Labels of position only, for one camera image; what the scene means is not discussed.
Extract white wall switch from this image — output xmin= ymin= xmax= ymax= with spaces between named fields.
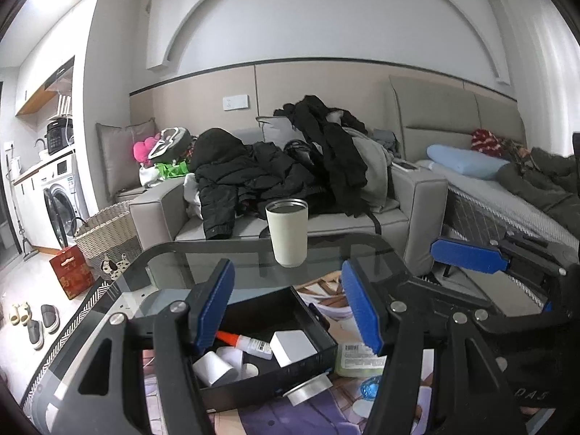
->
xmin=222 ymin=94 xmax=250 ymax=111

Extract light blue pillow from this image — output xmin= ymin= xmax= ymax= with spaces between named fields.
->
xmin=427 ymin=144 xmax=508 ymax=180

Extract pile of black clothes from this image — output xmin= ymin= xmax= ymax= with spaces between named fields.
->
xmin=189 ymin=95 xmax=392 ymax=240

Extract glue bottle orange cap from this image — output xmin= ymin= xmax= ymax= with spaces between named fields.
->
xmin=214 ymin=330 xmax=274 ymax=361

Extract grey slippers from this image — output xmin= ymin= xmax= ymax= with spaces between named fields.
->
xmin=26 ymin=304 xmax=60 ymax=351

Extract black cardboard box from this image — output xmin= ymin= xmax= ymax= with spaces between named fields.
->
xmin=202 ymin=287 xmax=337 ymax=411

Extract red patterned cloth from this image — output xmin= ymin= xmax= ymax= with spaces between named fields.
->
xmin=471 ymin=129 xmax=503 ymax=158

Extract grey cushion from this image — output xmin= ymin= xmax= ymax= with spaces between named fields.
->
xmin=96 ymin=118 xmax=158 ymax=202

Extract washing machine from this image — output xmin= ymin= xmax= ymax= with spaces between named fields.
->
xmin=36 ymin=149 xmax=90 ymax=249

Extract cream tumbler cup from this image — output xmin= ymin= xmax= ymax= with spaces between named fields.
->
xmin=265 ymin=198 xmax=309 ymax=268

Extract white rectangular box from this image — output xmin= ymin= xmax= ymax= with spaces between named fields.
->
xmin=269 ymin=330 xmax=318 ymax=367

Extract blue glass bottle white cap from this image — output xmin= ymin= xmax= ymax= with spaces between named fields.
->
xmin=360 ymin=375 xmax=381 ymax=402

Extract silver round tin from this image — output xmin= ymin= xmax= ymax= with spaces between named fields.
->
xmin=283 ymin=373 xmax=332 ymax=406

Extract pink plush toy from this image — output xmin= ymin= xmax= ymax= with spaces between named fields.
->
xmin=133 ymin=134 xmax=160 ymax=168

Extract wicker laundry basket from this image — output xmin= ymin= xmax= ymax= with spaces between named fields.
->
xmin=75 ymin=201 xmax=142 ymax=273

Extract grey sofa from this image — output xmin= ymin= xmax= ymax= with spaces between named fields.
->
xmin=95 ymin=117 xmax=451 ymax=277

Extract white rounded device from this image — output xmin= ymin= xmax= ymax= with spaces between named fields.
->
xmin=193 ymin=347 xmax=258 ymax=388

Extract red gift bag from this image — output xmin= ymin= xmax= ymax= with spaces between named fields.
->
xmin=49 ymin=245 xmax=94 ymax=299

